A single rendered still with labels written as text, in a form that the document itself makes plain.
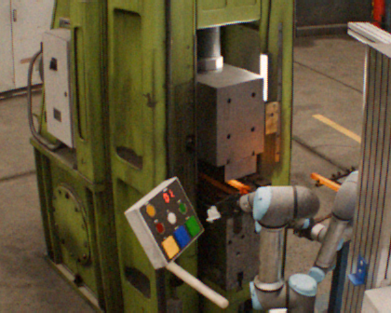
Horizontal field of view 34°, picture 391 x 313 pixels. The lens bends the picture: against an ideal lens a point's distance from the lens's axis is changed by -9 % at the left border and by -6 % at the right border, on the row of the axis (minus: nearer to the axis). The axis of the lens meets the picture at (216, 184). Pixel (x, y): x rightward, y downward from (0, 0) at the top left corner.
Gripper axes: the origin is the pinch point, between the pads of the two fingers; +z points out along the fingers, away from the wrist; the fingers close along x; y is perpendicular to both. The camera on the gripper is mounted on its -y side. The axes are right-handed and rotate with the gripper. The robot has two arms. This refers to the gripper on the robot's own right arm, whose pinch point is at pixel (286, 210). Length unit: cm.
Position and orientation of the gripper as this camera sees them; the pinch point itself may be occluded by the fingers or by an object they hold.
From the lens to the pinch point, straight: 326.1
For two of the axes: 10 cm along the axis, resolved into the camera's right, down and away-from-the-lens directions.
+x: 7.8, -2.7, 5.6
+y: 0.0, 9.0, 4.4
